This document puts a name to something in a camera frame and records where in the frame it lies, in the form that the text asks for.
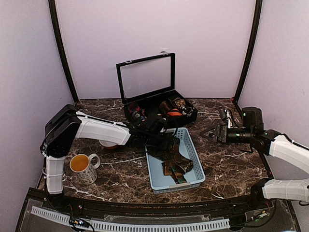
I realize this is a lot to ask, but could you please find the tan patterned rolled tie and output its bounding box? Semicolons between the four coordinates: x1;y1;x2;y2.
171;97;186;110

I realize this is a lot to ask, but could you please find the red dark rolled tie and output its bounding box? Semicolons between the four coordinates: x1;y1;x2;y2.
129;102;140;115

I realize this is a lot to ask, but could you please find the black white rolled tie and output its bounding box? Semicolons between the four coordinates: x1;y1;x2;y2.
180;105;194;117

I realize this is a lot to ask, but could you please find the black tie storage box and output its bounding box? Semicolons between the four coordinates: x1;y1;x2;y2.
116;53;198;129

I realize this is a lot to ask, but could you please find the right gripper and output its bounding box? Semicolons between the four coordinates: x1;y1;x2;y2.
200;124;254;145

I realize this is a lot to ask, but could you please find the orange black rolled tie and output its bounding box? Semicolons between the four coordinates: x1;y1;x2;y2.
167;108;183;117

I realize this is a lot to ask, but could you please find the white and orange bowl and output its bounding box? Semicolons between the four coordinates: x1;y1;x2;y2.
99;140;118;149

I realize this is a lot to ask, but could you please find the patterned mug with orange liquid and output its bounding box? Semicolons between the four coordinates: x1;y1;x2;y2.
70;153;101;185

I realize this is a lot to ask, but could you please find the blue plastic basket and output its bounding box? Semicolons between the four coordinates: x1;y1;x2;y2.
145;128;205;194

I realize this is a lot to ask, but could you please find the white perforated cable duct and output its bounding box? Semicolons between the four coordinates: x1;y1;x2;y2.
31;206;230;232

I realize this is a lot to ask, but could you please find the camouflage patterned necktie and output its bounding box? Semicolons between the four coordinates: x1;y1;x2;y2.
148;135;194;184

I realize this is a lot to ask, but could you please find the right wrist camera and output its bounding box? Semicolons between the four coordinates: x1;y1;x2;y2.
219;108;236;128

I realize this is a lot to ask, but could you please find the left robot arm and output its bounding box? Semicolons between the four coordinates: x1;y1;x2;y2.
40;104;167;211

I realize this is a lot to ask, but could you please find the black front rail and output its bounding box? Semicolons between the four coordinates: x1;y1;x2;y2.
26;188;274;218

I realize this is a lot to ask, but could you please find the brown rolled tie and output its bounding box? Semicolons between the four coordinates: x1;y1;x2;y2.
158;101;173;115

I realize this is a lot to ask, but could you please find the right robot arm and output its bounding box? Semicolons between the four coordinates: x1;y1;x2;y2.
200;107;309;210

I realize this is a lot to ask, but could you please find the blue dotted rolled tie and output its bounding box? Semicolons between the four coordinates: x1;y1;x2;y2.
132;112;146;122

